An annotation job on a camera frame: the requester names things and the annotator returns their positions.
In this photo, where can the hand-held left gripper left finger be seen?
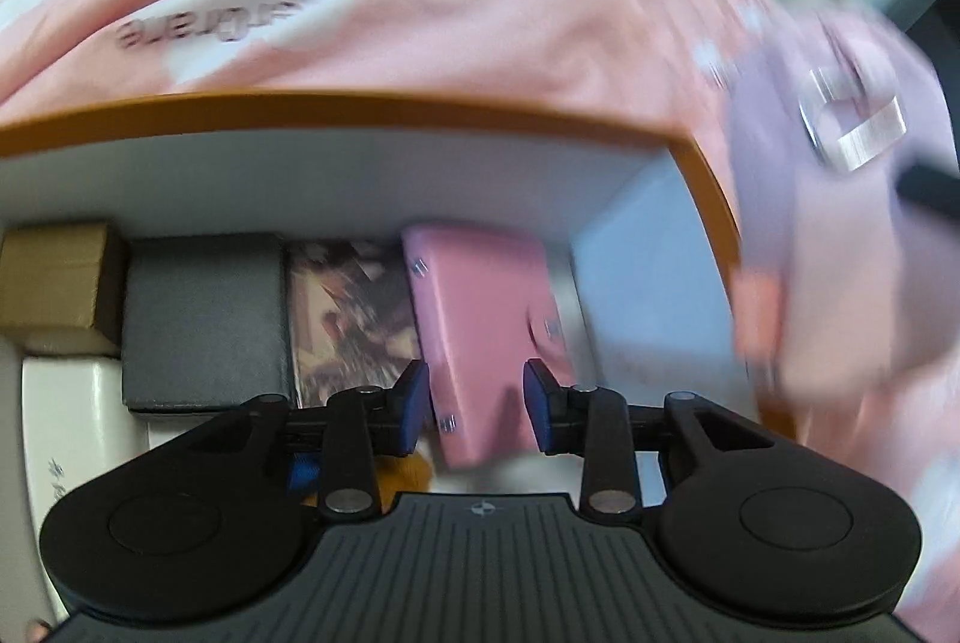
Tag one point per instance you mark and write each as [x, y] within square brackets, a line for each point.
[412, 406]

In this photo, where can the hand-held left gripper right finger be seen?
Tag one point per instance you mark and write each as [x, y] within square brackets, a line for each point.
[540, 406]

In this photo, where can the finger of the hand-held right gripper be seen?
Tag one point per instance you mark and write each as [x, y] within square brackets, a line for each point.
[930, 187]

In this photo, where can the pink studded case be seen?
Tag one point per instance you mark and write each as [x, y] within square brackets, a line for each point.
[480, 328]

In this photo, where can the lilac pouch with metal clasp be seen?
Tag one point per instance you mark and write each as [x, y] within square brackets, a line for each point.
[847, 253]

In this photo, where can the dark grey box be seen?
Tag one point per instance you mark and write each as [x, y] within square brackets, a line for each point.
[202, 320]

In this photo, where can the orange cardboard box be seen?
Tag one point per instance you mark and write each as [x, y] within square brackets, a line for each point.
[375, 178]

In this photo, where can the orange plush toy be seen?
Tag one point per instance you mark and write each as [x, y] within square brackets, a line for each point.
[409, 474]

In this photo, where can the white rounded box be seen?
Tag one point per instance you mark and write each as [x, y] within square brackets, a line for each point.
[67, 418]

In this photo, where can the small brown cardboard box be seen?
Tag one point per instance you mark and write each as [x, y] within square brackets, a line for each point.
[52, 283]

